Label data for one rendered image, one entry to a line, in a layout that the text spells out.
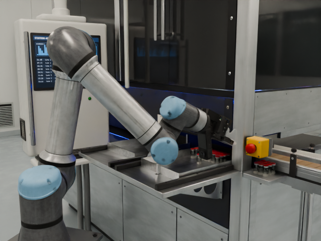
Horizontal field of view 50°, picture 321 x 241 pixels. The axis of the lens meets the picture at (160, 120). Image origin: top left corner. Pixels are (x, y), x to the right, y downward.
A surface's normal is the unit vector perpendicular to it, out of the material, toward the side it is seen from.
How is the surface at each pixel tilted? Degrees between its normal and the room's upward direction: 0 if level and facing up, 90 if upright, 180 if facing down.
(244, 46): 90
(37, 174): 7
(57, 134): 90
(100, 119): 90
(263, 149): 90
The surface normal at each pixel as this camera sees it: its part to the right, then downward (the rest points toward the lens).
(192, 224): -0.79, 0.11
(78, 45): 0.35, -0.49
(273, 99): 0.60, 0.14
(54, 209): 0.85, 0.09
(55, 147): -0.02, 0.17
